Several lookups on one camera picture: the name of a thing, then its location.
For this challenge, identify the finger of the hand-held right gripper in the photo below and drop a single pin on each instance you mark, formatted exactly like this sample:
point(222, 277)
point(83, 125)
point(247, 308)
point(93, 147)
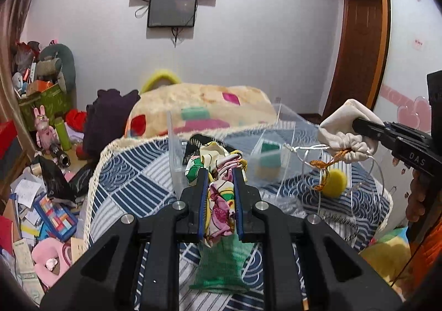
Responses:
point(367, 124)
point(372, 137)

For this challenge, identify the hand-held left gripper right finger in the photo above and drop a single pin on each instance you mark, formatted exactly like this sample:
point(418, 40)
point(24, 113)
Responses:
point(238, 205)

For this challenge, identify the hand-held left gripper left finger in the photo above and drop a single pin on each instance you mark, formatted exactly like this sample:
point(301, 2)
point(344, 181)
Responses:
point(204, 205)

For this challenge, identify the colourful printed cloth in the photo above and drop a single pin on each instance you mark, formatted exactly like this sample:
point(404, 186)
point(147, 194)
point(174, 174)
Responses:
point(221, 193)

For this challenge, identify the green mesh cloth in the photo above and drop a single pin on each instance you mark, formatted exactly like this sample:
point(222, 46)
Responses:
point(221, 262)

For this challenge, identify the clear acrylic box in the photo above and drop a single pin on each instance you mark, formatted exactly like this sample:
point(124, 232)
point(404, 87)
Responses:
point(276, 117)

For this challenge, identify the person's right forearm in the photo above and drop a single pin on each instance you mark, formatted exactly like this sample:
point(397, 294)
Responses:
point(428, 255)

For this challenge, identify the person's right hand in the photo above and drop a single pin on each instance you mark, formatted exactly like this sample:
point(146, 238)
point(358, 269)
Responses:
point(416, 197)

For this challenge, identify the green and yellow sponge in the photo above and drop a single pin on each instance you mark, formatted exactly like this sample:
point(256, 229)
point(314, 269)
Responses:
point(269, 159)

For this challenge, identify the black studded cloth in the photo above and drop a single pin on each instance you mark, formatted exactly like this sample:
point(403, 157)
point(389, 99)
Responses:
point(193, 146)

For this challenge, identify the round yellow sponge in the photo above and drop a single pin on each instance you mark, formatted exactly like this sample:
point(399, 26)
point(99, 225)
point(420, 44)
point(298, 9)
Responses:
point(334, 186)

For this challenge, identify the blue patterned blanket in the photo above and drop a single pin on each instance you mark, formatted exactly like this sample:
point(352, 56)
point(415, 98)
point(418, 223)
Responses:
point(138, 173)

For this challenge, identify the brown wooden door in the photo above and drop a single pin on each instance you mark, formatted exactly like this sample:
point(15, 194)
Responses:
point(362, 48)

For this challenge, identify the wardrobe with pink hearts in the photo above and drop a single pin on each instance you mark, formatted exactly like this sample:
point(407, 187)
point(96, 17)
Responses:
point(407, 55)

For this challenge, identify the yellow plush blanket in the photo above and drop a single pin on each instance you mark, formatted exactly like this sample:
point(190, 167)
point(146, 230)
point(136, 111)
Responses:
point(383, 252)

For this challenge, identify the cream fleece blanket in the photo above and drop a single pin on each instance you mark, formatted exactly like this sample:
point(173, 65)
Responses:
point(207, 97)

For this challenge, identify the dark purple cloth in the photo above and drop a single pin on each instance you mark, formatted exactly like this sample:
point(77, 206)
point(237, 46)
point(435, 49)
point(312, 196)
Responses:
point(107, 121)

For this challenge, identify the colourful blue-framed box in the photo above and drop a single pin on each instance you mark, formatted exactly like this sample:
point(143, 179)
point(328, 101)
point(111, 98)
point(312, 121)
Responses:
point(57, 217)

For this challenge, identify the black plastic bag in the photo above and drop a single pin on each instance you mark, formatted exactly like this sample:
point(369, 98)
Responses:
point(57, 183)

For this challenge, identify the black flashlight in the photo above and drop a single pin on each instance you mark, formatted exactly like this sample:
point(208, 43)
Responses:
point(59, 155)

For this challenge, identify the red cloth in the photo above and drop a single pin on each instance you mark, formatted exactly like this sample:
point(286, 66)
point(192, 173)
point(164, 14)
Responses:
point(76, 117)

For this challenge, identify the green bottle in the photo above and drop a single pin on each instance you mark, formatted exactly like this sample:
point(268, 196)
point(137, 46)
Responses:
point(63, 133)

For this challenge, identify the pink bunny plush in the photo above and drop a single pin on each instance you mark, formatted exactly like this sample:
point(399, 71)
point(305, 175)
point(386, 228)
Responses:
point(45, 131)

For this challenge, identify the pile of papers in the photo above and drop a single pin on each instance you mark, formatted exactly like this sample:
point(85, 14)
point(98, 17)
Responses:
point(20, 214)

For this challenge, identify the green storage box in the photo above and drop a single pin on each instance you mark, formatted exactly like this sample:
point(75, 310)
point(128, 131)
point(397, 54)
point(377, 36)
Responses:
point(45, 100)

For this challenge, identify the grey plush toy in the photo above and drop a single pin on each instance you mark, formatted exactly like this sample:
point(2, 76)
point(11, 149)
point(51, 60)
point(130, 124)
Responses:
point(58, 64)

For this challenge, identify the red box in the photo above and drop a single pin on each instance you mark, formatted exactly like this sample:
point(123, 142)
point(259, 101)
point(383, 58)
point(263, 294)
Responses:
point(8, 138)

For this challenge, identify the small wall monitor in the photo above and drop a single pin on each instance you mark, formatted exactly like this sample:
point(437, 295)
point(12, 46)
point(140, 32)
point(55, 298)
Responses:
point(172, 10)

